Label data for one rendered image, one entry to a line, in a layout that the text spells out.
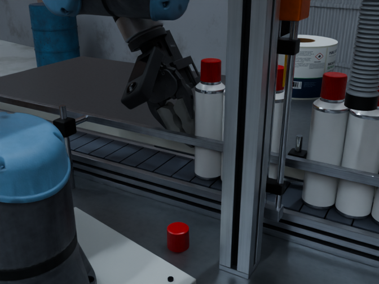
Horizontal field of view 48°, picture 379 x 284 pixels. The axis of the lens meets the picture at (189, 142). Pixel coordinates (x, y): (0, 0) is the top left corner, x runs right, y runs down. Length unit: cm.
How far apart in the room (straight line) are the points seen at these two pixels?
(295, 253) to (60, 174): 37
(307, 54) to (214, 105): 54
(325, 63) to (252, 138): 73
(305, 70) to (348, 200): 59
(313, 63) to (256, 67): 72
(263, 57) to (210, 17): 393
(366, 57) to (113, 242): 43
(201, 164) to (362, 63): 34
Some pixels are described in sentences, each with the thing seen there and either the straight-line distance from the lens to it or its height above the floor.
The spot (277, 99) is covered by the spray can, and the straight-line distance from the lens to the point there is 65.
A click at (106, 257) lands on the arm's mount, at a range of 64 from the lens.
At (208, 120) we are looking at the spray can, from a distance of 70.
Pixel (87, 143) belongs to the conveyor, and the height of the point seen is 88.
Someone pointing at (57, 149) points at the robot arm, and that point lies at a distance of 46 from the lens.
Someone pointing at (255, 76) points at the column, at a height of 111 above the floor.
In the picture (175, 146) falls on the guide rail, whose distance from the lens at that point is 82.
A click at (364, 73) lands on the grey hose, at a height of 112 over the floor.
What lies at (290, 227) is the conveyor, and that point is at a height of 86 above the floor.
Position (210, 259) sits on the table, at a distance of 64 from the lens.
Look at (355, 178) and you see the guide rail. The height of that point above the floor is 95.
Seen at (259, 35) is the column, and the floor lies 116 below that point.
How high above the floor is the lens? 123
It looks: 23 degrees down
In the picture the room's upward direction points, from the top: straight up
